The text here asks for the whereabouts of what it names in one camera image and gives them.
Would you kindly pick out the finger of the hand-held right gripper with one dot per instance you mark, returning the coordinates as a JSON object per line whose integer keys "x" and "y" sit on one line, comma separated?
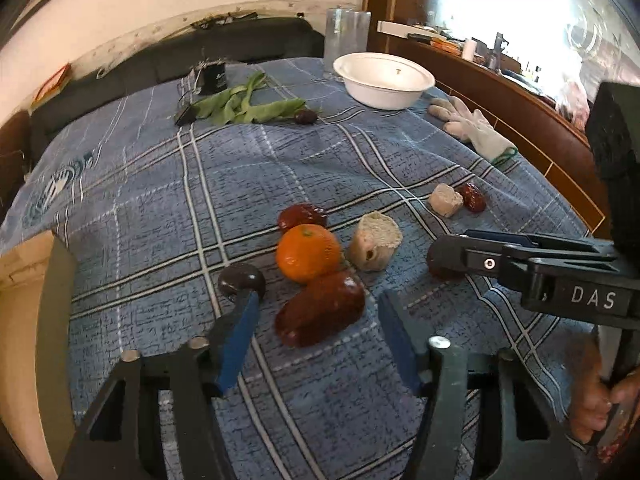
{"x": 467, "y": 262}
{"x": 500, "y": 236}

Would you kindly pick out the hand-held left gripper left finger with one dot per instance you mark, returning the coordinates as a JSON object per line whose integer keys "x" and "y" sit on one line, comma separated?
{"x": 234, "y": 342}

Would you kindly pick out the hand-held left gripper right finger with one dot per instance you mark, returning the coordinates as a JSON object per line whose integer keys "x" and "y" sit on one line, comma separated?
{"x": 400, "y": 347}

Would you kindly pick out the small red date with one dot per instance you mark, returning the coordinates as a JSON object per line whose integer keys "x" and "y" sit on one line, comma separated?
{"x": 473, "y": 196}
{"x": 440, "y": 274}

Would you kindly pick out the person's right hand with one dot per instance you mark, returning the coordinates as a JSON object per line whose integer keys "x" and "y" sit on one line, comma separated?
{"x": 592, "y": 400}

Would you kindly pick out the dark purple plum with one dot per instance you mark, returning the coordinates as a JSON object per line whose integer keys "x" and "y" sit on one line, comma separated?
{"x": 237, "y": 280}

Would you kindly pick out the small beige bread cube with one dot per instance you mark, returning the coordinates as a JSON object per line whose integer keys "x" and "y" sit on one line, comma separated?
{"x": 446, "y": 200}

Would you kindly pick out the large glossy red date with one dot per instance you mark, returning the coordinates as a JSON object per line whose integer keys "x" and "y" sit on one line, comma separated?
{"x": 320, "y": 310}

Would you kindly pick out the large beige bread chunk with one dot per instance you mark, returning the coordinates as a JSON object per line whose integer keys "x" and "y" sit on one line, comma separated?
{"x": 375, "y": 241}

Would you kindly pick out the orange mandarin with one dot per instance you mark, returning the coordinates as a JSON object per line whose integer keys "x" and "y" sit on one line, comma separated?
{"x": 307, "y": 254}

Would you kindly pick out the white work glove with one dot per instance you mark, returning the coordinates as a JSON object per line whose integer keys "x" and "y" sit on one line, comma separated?
{"x": 470, "y": 122}

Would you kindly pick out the wooden ledge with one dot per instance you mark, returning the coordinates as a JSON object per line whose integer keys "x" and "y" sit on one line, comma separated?
{"x": 525, "y": 120}

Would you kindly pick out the wrinkled dark red date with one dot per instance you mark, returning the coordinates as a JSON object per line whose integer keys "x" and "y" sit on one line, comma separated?
{"x": 302, "y": 216}

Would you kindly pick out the blue plaid tablecloth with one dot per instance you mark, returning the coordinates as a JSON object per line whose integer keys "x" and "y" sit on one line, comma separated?
{"x": 150, "y": 200}

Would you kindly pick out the white bottle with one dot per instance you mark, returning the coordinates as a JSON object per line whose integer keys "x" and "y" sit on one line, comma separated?
{"x": 468, "y": 50}

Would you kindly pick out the white bowl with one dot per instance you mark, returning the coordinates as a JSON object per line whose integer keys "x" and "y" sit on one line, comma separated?
{"x": 382, "y": 80}

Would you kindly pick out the cardboard box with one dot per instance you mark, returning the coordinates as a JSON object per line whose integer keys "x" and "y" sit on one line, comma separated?
{"x": 30, "y": 320}

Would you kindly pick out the small dark purple fruit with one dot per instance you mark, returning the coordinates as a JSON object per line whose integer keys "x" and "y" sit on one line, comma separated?
{"x": 306, "y": 117}

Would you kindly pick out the black clip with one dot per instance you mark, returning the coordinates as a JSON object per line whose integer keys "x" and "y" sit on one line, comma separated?
{"x": 185, "y": 116}

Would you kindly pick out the white flat box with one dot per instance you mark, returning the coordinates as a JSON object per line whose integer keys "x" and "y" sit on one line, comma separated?
{"x": 397, "y": 27}

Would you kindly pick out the green bean pod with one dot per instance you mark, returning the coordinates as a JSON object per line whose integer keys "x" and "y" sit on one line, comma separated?
{"x": 272, "y": 110}
{"x": 250, "y": 91}
{"x": 215, "y": 106}

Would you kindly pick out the clear glass cup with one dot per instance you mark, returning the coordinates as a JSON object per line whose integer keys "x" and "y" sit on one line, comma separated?
{"x": 347, "y": 32}

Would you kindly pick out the black charger block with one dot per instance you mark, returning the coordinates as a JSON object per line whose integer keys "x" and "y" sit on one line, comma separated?
{"x": 215, "y": 77}

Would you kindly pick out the red and yellow packet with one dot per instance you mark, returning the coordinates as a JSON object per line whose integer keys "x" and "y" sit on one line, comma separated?
{"x": 51, "y": 81}

